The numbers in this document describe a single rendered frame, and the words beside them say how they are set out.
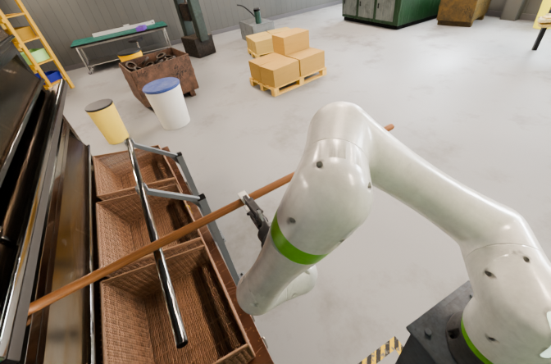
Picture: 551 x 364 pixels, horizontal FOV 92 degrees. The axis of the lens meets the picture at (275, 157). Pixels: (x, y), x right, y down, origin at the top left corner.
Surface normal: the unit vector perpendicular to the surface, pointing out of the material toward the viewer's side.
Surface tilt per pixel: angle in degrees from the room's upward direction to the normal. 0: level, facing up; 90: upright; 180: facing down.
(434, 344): 0
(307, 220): 81
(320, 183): 30
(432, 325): 0
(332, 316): 0
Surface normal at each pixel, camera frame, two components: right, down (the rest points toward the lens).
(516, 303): -0.44, -0.67
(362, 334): -0.12, -0.78
